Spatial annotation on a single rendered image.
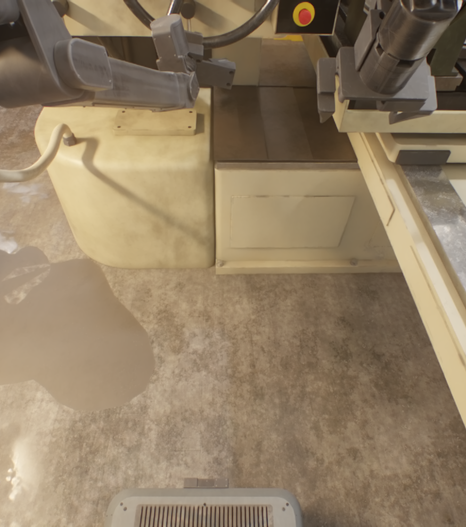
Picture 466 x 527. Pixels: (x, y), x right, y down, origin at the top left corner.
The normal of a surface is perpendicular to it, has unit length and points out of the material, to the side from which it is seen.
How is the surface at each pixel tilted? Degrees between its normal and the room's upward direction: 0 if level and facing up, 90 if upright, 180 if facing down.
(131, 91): 80
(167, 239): 90
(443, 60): 90
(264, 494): 45
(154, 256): 90
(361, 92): 30
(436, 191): 0
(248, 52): 90
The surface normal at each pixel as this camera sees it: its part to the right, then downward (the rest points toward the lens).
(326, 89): 0.02, -0.18
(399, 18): -0.89, 0.45
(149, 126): 0.03, -0.65
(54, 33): 0.97, -0.04
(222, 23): 0.04, 0.76
